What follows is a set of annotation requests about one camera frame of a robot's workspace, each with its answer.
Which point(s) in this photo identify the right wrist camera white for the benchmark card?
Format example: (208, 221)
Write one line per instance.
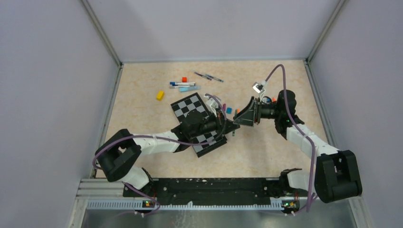
(260, 88)

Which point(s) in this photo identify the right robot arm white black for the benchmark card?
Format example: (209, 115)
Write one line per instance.
(335, 173)

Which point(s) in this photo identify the black white chessboard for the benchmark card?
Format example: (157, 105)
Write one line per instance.
(203, 144)

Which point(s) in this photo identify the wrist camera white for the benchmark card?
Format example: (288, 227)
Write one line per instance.
(260, 88)
(213, 103)

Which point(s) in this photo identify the yellow block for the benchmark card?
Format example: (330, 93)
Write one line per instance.
(160, 95)

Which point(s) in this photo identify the thin dark pen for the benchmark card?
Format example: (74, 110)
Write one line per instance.
(203, 76)

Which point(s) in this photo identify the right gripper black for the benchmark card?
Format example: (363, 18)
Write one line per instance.
(251, 117)

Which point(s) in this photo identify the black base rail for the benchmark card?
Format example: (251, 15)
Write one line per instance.
(219, 191)

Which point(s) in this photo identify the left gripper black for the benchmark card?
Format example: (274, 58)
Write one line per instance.
(219, 121)

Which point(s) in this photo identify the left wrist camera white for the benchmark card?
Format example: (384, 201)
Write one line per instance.
(213, 103)

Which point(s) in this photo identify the light blue eraser bar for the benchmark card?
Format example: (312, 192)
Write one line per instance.
(190, 88)

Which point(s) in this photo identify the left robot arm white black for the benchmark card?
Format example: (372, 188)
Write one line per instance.
(117, 157)

